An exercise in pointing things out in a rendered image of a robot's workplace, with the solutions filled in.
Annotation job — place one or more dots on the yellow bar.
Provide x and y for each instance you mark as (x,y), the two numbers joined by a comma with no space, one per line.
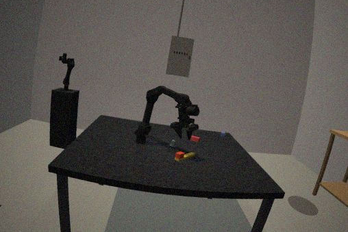
(179,156)

